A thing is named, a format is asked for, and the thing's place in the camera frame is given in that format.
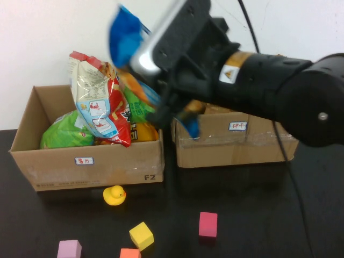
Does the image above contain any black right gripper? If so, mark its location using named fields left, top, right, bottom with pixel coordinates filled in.
left=146, top=17, right=241, bottom=127

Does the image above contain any blue orange snack bag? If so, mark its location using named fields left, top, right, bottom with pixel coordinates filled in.
left=109, top=4, right=202, bottom=142

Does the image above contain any yellow snack bag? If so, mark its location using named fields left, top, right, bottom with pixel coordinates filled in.
left=94, top=120, right=160, bottom=146

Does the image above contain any green snack bag dark print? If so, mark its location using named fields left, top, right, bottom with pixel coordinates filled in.
left=122, top=85, right=156, bottom=126

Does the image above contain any red white snack bag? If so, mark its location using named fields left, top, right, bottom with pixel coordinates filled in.
left=68, top=50, right=132, bottom=148

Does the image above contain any cardboard box with clear tape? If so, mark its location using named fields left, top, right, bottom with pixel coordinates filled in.
left=170, top=103, right=299, bottom=169

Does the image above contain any white blue-bordered label sticker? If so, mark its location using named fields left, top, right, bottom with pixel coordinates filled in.
left=228, top=121, right=248, bottom=132
left=74, top=156, right=95, bottom=166

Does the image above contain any yellow rubber duck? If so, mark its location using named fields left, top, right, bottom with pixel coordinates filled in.
left=103, top=185, right=126, bottom=206

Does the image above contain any cardboard box marked F2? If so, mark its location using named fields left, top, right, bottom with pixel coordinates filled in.
left=8, top=84, right=165, bottom=192

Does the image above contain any green chips bag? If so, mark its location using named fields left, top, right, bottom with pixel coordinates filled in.
left=39, top=109, right=95, bottom=150

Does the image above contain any pink foam cube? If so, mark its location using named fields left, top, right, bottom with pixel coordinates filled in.
left=198, top=211, right=218, bottom=238

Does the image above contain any yellow foam cube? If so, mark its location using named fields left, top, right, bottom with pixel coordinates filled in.
left=128, top=221, right=155, bottom=252

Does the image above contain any orange foam cube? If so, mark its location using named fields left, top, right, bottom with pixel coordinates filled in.
left=119, top=248, right=142, bottom=258

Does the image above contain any purple foam cube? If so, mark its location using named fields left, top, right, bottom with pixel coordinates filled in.
left=56, top=240, right=82, bottom=258

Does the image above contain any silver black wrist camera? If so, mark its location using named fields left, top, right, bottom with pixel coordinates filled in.
left=128, top=0, right=212, bottom=76

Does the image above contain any black camera cable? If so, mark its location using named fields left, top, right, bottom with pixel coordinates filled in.
left=236, top=0, right=316, bottom=258

